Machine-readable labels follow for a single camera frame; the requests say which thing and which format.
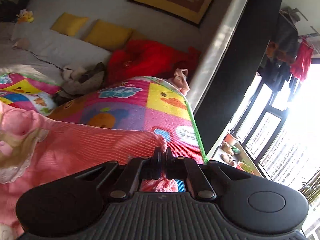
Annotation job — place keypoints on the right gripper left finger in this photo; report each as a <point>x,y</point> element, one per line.
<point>137,170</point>

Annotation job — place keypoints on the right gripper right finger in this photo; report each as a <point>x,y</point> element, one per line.
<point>188,170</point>

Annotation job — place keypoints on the pink ribbed garment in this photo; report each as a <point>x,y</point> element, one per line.
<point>36,150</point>

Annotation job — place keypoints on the beige and grey crumpled clothes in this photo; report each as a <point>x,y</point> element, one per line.
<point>80,81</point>

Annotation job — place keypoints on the orange flower pot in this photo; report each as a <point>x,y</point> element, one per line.
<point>231,140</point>

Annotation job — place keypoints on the colourful cartoon play mat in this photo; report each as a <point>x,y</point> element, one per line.
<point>140,103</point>

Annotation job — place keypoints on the small pink cloth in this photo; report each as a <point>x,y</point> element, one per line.
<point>179,80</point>

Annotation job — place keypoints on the red plush cushion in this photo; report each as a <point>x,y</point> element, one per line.
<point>149,58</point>

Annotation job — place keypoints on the yellow pillow right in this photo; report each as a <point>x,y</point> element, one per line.
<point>137,36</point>

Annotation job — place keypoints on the yellow pillow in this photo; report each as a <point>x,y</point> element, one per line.
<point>137,36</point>
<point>68,24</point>
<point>108,35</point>

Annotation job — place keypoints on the yellow pillow middle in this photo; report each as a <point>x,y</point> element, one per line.
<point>108,35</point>

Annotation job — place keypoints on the hanging dark garments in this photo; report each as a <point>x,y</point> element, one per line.
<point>280,53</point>

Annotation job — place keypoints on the hanging red garment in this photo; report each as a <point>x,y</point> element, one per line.
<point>299,69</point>

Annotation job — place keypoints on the yellow pillow left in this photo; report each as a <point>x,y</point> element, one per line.
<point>68,24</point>

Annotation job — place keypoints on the grey white sofa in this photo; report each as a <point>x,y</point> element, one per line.
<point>48,53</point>

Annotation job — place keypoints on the small beige plush toy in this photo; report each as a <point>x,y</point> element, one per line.
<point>22,43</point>

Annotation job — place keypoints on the yellow plush toy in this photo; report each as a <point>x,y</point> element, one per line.
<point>25,16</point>

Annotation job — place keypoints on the black window frame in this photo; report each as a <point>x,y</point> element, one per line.
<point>280,130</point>

